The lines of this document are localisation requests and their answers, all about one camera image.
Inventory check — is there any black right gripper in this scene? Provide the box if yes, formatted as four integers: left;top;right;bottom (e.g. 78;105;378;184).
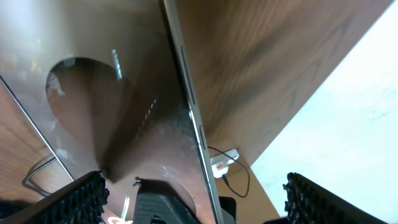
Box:
219;196;236;224

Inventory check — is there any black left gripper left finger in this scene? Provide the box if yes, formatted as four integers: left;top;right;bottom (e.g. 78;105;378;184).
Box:
1;171;109;224

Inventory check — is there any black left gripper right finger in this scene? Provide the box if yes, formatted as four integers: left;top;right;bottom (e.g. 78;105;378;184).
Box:
283;172;384;224

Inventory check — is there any black USB charging cable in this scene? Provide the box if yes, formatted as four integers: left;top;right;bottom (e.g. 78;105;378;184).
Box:
207;146;251;198

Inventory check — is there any white USB charger adapter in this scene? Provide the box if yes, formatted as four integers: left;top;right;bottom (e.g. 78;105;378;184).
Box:
211;161;229;179

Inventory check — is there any white power strip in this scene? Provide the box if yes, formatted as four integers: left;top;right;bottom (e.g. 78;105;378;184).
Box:
210;148;239;165

